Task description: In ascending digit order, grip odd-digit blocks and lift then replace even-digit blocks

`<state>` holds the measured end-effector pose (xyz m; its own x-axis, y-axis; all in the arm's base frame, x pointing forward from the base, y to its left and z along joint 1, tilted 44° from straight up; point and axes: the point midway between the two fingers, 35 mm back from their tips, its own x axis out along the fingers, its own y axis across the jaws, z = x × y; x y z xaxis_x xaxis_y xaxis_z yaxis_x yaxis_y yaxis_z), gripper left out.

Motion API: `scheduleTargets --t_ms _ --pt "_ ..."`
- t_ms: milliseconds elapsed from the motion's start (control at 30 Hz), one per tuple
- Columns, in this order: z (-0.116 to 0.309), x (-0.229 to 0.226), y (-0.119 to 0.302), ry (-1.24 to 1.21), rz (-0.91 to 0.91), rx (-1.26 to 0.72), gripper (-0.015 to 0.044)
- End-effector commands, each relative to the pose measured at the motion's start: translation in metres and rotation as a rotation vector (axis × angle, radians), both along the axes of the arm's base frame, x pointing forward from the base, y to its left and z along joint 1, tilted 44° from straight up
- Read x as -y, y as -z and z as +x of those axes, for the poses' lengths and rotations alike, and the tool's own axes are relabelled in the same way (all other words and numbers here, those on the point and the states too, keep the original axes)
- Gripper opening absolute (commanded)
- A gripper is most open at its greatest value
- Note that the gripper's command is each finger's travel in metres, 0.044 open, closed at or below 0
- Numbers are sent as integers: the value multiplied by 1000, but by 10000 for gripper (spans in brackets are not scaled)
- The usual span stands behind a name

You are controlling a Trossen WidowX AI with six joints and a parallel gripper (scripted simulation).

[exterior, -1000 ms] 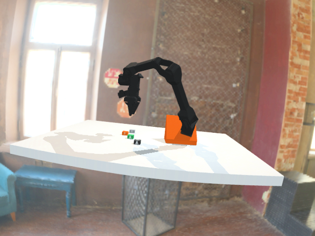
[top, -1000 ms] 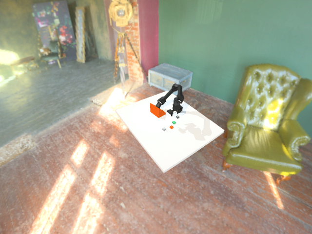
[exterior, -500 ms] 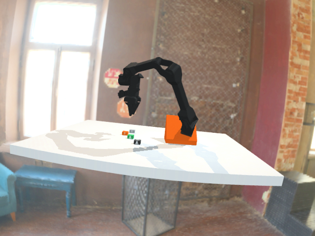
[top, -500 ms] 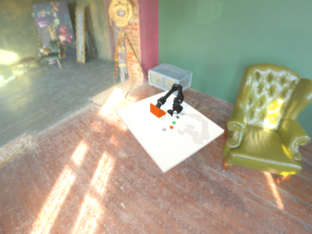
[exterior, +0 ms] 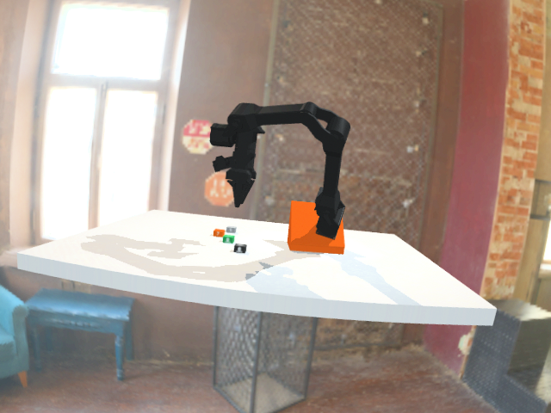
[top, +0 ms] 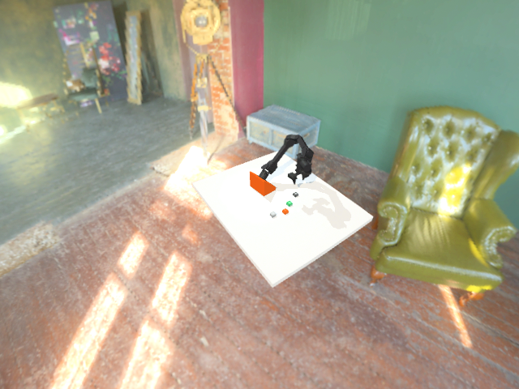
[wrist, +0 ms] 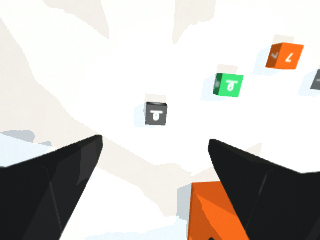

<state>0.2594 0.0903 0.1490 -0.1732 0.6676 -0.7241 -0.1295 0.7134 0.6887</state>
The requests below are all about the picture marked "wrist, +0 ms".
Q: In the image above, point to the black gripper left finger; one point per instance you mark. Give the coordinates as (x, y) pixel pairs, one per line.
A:
(39, 195)

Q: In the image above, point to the green block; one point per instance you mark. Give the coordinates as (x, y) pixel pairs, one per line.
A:
(227, 84)

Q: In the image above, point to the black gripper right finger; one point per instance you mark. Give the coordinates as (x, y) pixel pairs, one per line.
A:
(272, 202)

